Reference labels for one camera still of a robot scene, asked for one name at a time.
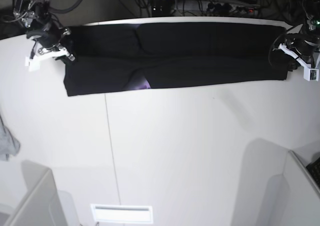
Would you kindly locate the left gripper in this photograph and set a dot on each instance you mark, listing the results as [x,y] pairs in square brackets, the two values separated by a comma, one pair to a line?
[301,47]

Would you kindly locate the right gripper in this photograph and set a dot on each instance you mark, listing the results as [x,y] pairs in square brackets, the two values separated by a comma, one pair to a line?
[51,38]

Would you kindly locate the black T-shirt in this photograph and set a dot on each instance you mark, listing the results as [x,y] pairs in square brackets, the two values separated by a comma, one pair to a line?
[124,57]

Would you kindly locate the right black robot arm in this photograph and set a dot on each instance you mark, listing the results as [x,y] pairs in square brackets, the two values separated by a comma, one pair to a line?
[31,12]

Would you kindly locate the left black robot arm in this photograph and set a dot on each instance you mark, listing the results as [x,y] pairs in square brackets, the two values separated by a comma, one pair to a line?
[311,21]

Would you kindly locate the white power strip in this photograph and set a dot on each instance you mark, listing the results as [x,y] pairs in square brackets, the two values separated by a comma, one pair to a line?
[224,8]

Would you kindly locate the black keyboard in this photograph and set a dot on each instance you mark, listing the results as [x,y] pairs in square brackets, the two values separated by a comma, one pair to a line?
[314,170]

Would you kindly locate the grey cloth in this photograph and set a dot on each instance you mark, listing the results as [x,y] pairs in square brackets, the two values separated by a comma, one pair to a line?
[9,145]

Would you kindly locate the white right partition panel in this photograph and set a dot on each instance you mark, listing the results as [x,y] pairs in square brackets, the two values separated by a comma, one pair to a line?
[297,200]

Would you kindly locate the white partition panel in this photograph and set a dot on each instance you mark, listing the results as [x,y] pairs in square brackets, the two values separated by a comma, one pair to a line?
[297,200]
[29,197]

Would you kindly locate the white left partition panel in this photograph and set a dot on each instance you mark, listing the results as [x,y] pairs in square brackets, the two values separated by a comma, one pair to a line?
[29,197]

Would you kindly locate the white table slot plate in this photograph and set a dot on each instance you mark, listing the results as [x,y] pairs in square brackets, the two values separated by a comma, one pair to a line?
[122,214]

